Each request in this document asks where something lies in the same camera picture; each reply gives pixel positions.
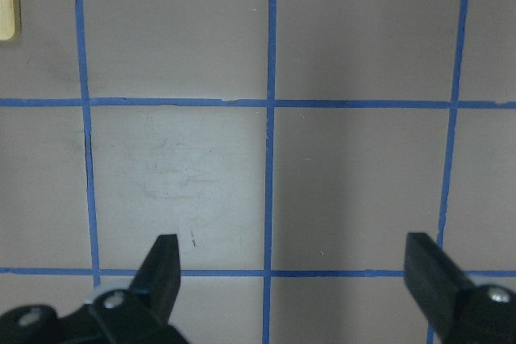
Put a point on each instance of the wooden cup rack stand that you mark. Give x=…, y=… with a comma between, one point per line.
x=10, y=20

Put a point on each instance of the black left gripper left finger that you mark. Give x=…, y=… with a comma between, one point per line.
x=138, y=313

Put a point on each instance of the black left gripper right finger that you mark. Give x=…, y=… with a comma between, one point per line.
x=459, y=309

